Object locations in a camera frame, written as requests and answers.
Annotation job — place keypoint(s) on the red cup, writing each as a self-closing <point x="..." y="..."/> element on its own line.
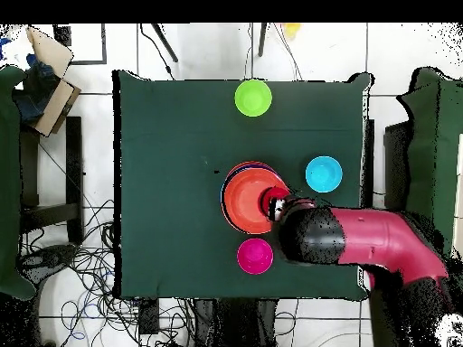
<point x="276" y="192"/>

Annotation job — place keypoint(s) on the orange bowl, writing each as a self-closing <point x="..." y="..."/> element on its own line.
<point x="242" y="202"/>
<point x="253" y="163"/>

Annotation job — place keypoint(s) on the purple bowl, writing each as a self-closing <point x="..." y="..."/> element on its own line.
<point x="253" y="166"/>

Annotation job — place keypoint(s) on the large blue bowl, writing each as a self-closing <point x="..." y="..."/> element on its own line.
<point x="222" y="200"/>

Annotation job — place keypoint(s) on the small blue ribbed bowl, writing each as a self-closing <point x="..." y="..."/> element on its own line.
<point x="323" y="174"/>

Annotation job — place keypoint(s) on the small green bowl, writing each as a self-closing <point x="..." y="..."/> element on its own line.
<point x="253" y="98"/>

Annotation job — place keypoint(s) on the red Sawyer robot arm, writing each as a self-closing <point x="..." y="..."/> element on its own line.
<point x="379" y="235"/>

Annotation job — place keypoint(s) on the pink bowl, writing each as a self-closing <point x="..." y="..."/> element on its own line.
<point x="255" y="256"/>

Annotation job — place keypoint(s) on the dark green tablecloth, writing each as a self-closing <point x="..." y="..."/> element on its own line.
<point x="162" y="144"/>

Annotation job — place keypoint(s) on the green cloth side table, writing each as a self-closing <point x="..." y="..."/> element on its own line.
<point x="434" y="144"/>
<point x="9" y="180"/>

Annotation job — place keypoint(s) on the black tripod leg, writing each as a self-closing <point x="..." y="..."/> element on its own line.
<point x="262" y="39"/>
<point x="164" y="42"/>

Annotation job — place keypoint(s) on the yellow object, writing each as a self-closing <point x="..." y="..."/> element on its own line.
<point x="291" y="29"/>

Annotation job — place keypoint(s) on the black stand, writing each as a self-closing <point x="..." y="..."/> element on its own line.
<point x="74" y="162"/>

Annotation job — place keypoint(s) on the cardboard box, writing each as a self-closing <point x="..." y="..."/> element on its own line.
<point x="54" y="108"/>

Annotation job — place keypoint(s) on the dark blue cloth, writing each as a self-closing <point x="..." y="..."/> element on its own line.
<point x="36" y="90"/>

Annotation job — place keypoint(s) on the black pedestal leg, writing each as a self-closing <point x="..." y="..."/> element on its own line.
<point x="47" y="258"/>

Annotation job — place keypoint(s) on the black metal frame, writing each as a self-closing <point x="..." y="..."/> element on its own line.
<point x="103" y="43"/>

